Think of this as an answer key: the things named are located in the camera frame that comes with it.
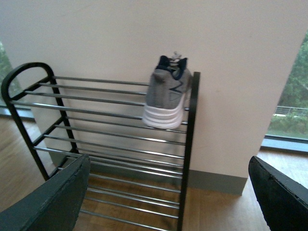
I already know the black metal shoe rack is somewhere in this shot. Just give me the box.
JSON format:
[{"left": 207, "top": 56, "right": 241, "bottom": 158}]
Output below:
[{"left": 1, "top": 62, "right": 200, "bottom": 231}]

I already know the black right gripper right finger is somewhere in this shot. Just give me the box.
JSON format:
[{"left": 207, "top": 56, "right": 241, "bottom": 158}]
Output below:
[{"left": 248, "top": 156, "right": 308, "bottom": 231}]

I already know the grey knit sneaker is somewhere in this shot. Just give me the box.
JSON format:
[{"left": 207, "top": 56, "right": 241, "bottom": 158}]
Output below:
[{"left": 142, "top": 52, "right": 192, "bottom": 129}]

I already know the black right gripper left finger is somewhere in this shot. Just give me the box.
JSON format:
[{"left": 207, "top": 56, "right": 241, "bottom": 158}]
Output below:
[{"left": 0, "top": 154, "right": 90, "bottom": 231}]

